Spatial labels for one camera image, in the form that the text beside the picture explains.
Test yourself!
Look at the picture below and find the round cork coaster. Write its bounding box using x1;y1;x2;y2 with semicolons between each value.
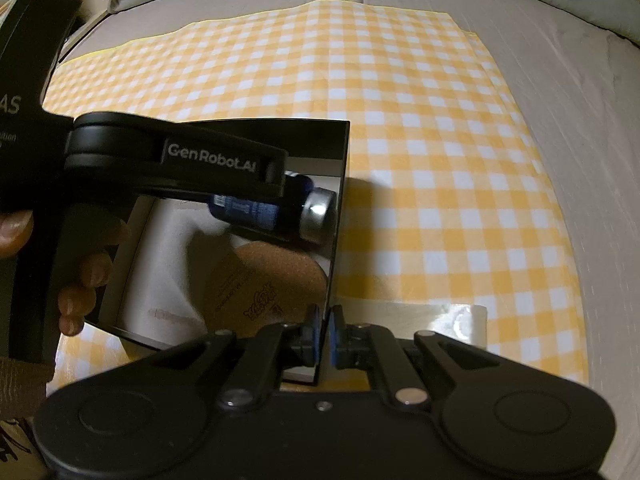
203;242;328;337

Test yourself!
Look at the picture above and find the black cardboard box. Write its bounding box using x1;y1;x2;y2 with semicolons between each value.
81;116;353;388

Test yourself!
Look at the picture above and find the blue supplement bottle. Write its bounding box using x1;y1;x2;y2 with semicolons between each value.
208;171;337;246

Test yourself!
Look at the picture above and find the person's left hand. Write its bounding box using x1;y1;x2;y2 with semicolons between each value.
1;211;128;419

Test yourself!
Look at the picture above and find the yellow white checkered cloth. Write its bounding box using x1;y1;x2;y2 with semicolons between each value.
44;0;588;382

